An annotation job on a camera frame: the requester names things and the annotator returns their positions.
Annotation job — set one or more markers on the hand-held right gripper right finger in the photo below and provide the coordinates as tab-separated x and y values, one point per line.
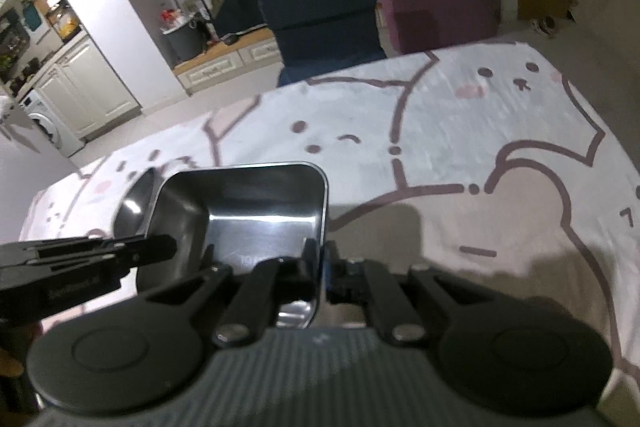
380	302

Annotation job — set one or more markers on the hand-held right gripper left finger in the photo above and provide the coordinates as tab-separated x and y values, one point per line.
250	297

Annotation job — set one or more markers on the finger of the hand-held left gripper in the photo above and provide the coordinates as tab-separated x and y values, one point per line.
145	249

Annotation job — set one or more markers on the round steel bowl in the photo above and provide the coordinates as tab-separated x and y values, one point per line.
132	212

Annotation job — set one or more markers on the rectangular steel tray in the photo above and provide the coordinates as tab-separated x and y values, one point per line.
260	207

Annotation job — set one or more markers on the white washing machine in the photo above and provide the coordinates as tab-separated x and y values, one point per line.
50	124

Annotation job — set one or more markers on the white kitchen cabinet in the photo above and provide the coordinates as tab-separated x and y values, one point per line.
85	87

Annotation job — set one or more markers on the bear printed blanket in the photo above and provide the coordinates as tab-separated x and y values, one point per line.
475	132

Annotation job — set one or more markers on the low cabinet with wooden top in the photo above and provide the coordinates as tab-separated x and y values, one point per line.
220	62

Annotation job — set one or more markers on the grey trash bin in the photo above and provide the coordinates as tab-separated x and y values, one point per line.
184	42

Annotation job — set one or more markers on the dark blue sofa chair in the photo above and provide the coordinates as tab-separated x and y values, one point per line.
320	2

